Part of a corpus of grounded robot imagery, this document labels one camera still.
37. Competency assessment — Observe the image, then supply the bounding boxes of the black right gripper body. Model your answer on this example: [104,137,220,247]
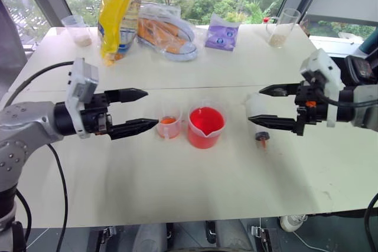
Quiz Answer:
[294,80,329,137]

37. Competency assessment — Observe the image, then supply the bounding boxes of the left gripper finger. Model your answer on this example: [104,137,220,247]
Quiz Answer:
[105,87,149,105]
[109,118,161,141]

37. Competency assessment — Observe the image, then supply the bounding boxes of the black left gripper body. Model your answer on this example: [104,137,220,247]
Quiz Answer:
[79,91,115,141]

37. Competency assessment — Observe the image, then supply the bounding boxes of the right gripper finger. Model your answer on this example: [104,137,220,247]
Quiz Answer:
[259,83,301,97]
[247,114,298,132]

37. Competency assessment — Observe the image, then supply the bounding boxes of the small beaker orange liquid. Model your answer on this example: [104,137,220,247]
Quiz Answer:
[156,103,185,140]

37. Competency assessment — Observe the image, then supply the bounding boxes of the large beaker red liquid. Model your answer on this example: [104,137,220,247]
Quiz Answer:
[187,104,227,150]

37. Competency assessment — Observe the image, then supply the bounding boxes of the plastic cup with rice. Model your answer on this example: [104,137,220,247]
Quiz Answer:
[61,14,93,47]

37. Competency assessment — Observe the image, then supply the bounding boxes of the glass mug with rice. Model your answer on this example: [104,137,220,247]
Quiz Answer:
[265,8,302,49]

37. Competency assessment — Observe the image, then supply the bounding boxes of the black electronic device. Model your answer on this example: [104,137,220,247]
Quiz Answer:
[343,54,378,87]

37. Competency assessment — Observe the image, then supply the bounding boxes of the orange sneakers in plastic bag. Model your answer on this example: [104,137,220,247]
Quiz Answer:
[136,4,199,63]

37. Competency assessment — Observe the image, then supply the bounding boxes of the yellow snack bag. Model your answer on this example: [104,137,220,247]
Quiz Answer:
[97,0,146,68]

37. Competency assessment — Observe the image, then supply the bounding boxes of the purple tissue packet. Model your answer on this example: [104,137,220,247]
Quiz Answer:
[204,12,240,53]

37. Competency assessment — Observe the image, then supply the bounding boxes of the teal object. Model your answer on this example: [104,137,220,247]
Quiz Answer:
[358,27,378,58]

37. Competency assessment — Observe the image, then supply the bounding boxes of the white shoe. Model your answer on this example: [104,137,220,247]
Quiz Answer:
[279,214,308,233]

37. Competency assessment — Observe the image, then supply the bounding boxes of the metal latch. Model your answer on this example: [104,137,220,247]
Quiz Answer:
[250,225,269,243]
[101,225,116,238]

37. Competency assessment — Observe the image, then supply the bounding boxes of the dark grey rounded shape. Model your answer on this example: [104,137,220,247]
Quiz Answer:
[132,222,168,252]

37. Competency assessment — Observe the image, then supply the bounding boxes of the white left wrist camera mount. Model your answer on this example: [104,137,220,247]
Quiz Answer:
[65,57,100,140]

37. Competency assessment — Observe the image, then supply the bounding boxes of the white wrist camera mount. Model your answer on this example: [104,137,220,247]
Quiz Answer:
[65,57,100,140]
[299,48,346,128]

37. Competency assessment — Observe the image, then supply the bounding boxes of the black right arm wrist cable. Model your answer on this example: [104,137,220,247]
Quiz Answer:
[317,86,378,109]

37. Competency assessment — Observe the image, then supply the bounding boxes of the black arm wrist cable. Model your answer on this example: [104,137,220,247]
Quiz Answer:
[317,86,378,109]
[0,61,74,109]

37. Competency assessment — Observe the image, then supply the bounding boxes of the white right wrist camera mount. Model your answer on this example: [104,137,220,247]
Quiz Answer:
[299,48,346,128]

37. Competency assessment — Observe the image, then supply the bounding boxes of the black left arm wrist cable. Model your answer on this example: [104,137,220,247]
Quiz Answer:
[0,61,74,109]

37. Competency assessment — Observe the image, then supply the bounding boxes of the black left arm hanging cable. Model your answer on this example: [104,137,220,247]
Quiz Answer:
[47,143,69,252]

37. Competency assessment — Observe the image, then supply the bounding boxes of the black arm hanging cable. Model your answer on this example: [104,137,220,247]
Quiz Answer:
[363,192,378,252]
[47,143,69,252]

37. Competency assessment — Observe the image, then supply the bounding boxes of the black right arm hanging cable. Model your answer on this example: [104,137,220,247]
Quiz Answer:
[363,192,378,252]

